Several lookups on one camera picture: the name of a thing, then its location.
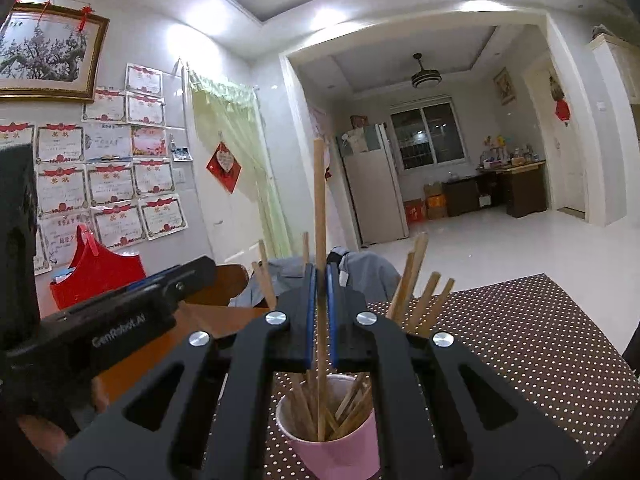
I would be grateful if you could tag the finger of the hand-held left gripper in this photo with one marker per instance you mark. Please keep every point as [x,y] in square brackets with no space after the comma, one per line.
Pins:
[192,275]

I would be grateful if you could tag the red knot decoration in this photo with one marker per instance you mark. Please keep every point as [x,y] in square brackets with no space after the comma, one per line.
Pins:
[563,109]

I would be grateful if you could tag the bunch of wooden chopsticks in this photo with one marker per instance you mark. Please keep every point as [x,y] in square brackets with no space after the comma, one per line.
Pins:
[417,260]

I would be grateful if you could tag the orange cardboard box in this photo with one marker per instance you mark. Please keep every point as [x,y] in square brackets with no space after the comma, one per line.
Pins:
[436,207]

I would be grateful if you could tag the wooden chair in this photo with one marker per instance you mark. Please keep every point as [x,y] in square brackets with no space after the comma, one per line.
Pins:
[225,285]

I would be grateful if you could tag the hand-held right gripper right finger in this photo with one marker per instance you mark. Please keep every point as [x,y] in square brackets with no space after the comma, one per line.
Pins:
[333,310]

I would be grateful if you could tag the light wooden chopstick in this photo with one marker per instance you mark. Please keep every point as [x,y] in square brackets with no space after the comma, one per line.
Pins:
[320,200]

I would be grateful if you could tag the brown polka dot tablecloth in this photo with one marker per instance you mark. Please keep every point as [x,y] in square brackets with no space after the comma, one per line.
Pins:
[525,340]

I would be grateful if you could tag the window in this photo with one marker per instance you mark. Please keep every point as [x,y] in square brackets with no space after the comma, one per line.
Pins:
[430,135]

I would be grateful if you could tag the dark wooden desk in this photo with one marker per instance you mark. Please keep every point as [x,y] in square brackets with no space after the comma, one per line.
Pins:
[525,190]

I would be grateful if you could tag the white door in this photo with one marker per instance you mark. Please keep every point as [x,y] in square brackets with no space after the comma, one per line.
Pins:
[565,170]

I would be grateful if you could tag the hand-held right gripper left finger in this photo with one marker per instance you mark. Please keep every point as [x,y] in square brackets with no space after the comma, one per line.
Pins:
[311,310]

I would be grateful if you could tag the silver refrigerator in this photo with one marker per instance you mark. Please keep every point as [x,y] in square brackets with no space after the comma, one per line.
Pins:
[372,195]

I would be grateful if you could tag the brown cardboard box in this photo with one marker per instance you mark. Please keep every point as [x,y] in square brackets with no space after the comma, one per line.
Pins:
[433,190]

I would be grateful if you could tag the cluster of toys and bottles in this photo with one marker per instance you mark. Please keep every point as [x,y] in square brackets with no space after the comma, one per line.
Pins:
[500,152]

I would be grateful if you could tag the red heart wall decoration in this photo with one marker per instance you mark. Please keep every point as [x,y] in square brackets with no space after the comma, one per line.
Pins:
[223,166]

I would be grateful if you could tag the framed wall picture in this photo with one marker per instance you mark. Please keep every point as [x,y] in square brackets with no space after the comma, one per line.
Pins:
[503,85]

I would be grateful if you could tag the red bag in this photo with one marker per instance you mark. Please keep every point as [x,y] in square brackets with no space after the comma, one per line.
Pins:
[100,275]

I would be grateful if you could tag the red cardboard box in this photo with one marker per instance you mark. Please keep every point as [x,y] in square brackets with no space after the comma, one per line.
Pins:
[414,211]

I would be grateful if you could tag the framed blossom painting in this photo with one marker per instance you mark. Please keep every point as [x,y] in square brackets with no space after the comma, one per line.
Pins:
[45,50]

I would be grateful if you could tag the person's left hand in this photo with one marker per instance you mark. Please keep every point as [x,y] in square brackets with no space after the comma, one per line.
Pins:
[42,437]

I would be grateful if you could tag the small wall photo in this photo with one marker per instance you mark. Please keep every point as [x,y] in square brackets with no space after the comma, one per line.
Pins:
[181,153]

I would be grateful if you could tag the ceiling fan lamp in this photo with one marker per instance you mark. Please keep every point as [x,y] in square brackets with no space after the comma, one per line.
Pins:
[425,79]

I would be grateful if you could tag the green curtain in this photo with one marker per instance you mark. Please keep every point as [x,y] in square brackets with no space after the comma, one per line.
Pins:
[240,160]

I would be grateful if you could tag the pink paper cup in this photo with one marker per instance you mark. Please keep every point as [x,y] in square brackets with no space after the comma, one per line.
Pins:
[340,455]

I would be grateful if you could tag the white wall outlet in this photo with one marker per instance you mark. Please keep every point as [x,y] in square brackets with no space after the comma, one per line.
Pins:
[179,176]

